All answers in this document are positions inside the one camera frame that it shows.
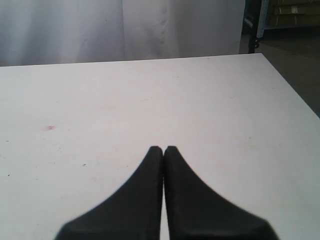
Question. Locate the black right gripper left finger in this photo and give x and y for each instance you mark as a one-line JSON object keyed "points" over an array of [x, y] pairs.
{"points": [[133, 212]]}

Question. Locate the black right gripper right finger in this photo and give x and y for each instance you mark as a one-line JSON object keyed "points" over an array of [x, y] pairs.
{"points": [[196, 212]]}

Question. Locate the white backdrop curtain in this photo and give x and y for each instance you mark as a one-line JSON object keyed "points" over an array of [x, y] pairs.
{"points": [[34, 32]]}

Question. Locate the blue metal storage shelf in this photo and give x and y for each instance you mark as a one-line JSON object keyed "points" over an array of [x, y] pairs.
{"points": [[281, 14]]}

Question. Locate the black metal stand pole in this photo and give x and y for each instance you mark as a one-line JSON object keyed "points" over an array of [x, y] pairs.
{"points": [[254, 41]]}

